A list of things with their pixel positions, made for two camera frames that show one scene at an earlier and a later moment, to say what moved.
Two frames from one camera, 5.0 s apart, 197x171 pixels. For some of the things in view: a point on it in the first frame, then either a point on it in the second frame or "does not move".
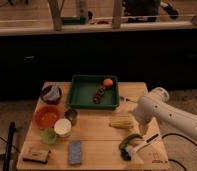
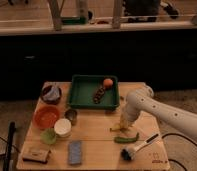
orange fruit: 108,83 does not move
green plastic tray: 82,89 does not move
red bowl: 46,116 does not move
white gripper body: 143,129 to 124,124
